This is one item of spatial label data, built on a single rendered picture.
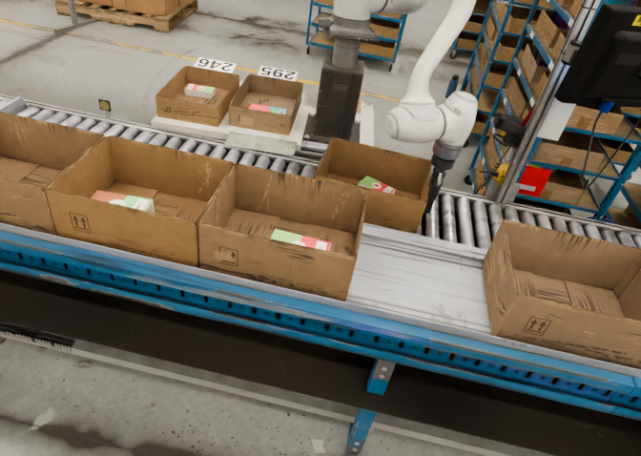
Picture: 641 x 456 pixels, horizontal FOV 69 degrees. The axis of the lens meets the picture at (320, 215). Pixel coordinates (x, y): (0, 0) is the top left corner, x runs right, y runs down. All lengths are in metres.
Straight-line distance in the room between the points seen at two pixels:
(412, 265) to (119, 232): 0.80
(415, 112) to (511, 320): 0.62
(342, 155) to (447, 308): 0.82
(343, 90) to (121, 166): 0.98
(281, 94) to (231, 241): 1.45
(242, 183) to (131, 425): 1.08
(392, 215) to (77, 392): 1.40
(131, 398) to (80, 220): 0.97
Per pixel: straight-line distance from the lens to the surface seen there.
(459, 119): 1.49
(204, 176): 1.45
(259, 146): 2.06
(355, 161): 1.88
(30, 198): 1.39
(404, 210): 1.62
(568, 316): 1.26
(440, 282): 1.38
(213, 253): 1.21
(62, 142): 1.64
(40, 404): 2.20
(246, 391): 1.77
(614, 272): 1.59
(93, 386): 2.18
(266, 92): 2.52
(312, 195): 1.38
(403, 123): 1.40
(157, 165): 1.50
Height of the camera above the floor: 1.80
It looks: 38 degrees down
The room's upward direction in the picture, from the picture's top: 10 degrees clockwise
